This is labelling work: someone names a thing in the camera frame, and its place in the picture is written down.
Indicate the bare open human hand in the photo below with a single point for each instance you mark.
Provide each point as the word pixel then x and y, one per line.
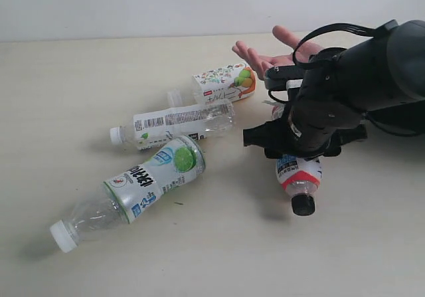
pixel 261 63

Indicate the bottle red label black cap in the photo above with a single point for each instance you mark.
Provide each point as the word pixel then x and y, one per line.
pixel 300 179

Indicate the clear bottle floral orange label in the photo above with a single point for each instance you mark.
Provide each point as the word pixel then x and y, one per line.
pixel 233 82

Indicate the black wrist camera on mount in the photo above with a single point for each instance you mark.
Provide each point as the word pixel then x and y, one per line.
pixel 282 78

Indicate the clear bottle white barcode label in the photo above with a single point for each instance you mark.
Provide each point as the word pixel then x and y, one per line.
pixel 155 129

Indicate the clear bottle green lime label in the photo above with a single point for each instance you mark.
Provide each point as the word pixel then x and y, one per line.
pixel 123 198

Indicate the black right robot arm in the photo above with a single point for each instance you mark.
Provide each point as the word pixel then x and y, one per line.
pixel 392 91

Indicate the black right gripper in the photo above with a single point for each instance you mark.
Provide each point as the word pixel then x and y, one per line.
pixel 324 114

